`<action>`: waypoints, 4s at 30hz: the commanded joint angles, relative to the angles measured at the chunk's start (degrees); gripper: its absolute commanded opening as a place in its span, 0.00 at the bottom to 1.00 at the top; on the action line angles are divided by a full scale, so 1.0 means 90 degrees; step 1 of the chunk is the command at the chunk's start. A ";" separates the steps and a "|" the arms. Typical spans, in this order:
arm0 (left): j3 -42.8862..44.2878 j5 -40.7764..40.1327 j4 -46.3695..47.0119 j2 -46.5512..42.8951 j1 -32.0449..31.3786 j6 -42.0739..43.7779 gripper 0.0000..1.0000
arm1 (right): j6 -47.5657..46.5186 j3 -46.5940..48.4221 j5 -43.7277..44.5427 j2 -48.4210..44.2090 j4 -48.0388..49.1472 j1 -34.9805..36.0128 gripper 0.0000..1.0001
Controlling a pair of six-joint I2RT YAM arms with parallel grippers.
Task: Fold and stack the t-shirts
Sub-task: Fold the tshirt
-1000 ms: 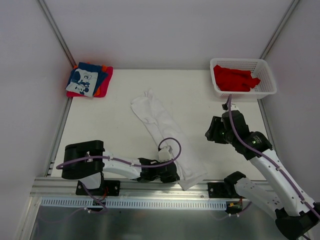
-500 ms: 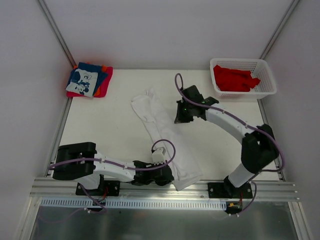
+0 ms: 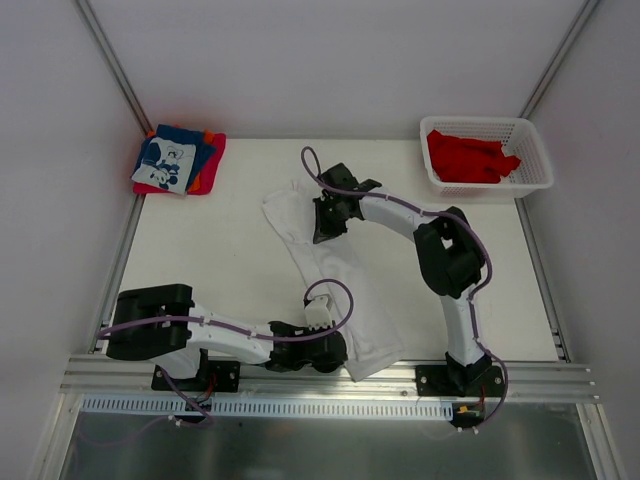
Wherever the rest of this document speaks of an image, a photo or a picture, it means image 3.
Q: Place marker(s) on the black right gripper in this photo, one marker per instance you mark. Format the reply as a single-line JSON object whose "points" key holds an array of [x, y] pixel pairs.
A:
{"points": [[326, 215]]}

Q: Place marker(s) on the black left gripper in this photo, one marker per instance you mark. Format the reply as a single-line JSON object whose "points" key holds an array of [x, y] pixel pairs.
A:
{"points": [[329, 351]]}

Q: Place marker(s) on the white t shirt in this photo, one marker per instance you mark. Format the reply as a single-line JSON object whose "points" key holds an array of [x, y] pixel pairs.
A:
{"points": [[372, 340]]}

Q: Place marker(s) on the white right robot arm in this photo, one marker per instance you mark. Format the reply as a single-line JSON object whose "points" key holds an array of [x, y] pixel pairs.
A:
{"points": [[450, 257]]}

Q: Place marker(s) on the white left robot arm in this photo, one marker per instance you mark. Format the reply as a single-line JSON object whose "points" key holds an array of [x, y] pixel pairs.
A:
{"points": [[163, 324]]}

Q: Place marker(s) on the pink folded t shirt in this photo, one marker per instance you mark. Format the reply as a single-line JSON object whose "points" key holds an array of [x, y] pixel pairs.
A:
{"points": [[210, 149]]}

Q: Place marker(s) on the red t shirt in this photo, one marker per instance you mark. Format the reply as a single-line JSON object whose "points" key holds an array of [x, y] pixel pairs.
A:
{"points": [[468, 160]]}

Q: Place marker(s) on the light blue printed t shirt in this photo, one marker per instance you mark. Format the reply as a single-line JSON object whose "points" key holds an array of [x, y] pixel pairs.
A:
{"points": [[165, 165]]}

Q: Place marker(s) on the dark blue folded t shirt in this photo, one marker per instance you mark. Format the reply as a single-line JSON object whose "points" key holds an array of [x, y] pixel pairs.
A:
{"points": [[200, 145]]}

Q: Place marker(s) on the white plastic basket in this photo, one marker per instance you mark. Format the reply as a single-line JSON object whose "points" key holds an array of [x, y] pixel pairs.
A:
{"points": [[518, 137]]}

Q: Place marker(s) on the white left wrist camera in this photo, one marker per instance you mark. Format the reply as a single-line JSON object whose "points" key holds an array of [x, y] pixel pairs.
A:
{"points": [[318, 314]]}

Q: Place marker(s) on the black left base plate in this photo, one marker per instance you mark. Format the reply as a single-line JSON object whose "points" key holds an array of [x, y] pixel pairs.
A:
{"points": [[213, 376]]}

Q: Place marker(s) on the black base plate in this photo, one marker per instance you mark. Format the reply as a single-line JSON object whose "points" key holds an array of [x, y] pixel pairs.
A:
{"points": [[441, 380], [213, 376]]}

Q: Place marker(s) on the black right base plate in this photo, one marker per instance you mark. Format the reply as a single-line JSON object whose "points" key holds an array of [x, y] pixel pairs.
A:
{"points": [[441, 380]]}

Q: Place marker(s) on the white slotted cable duct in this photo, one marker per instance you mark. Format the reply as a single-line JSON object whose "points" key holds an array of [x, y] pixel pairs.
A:
{"points": [[273, 408]]}

